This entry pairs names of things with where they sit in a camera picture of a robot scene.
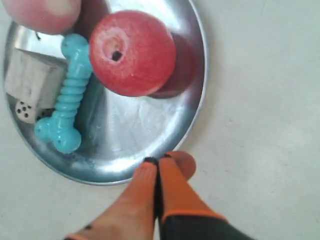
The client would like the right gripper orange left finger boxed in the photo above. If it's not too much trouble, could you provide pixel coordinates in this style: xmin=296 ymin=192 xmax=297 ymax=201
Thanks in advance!
xmin=65 ymin=157 xmax=158 ymax=240

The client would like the grey wooden block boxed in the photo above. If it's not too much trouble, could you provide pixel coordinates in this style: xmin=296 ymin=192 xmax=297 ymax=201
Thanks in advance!
xmin=4 ymin=48 xmax=68 ymax=109

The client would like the red ball toy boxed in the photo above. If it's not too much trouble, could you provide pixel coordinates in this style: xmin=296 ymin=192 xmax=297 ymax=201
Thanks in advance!
xmin=89 ymin=10 xmax=177 ymax=97

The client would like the turquoise rubber bone toy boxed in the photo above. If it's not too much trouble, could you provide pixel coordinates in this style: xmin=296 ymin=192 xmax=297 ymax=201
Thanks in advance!
xmin=34 ymin=33 xmax=93 ymax=154

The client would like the pink ball toy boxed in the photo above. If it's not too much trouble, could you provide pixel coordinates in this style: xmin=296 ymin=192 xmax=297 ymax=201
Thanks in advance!
xmin=2 ymin=0 xmax=82 ymax=35

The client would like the small wooden die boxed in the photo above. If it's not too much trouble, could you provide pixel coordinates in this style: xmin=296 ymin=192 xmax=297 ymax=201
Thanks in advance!
xmin=15 ymin=101 xmax=38 ymax=124

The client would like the round metal plate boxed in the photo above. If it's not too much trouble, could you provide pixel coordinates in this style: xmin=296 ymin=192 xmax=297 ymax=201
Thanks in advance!
xmin=3 ymin=0 xmax=209 ymax=186

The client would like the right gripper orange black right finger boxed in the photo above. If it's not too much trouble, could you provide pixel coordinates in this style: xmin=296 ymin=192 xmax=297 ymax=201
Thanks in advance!
xmin=158 ymin=151 xmax=250 ymax=240

